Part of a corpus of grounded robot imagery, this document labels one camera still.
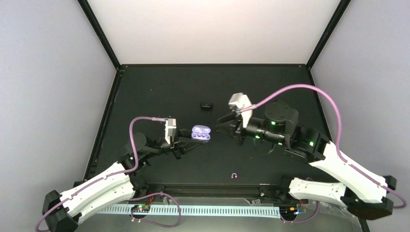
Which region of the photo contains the lilac earbud charging case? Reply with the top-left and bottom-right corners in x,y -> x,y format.
191,125 -> 211,143

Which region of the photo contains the black earbud charging case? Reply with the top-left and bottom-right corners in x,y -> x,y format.
200,101 -> 214,111

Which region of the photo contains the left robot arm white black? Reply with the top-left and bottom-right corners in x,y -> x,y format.
40,129 -> 205,232

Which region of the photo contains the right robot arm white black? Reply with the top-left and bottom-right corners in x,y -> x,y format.
215,100 -> 396,220

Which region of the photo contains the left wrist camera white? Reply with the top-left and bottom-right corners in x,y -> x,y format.
164,118 -> 176,145

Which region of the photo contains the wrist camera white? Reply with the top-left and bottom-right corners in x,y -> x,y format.
228,92 -> 253,128
164,118 -> 176,145

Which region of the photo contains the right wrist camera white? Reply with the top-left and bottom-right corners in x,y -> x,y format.
228,92 -> 253,128

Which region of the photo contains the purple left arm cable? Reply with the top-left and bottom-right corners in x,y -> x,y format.
34,116 -> 169,232

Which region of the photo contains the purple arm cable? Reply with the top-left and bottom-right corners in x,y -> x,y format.
34,116 -> 169,232
240,84 -> 408,209

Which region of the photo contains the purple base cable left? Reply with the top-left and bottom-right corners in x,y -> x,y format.
130,191 -> 183,228

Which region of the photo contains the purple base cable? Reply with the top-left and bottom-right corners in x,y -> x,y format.
130,191 -> 183,228
280,200 -> 321,224

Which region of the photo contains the white slotted cable duct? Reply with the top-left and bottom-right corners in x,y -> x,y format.
99,204 -> 280,218

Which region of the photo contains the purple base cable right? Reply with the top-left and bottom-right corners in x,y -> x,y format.
280,200 -> 321,224

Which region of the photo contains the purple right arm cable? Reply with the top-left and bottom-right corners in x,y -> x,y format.
240,84 -> 408,209

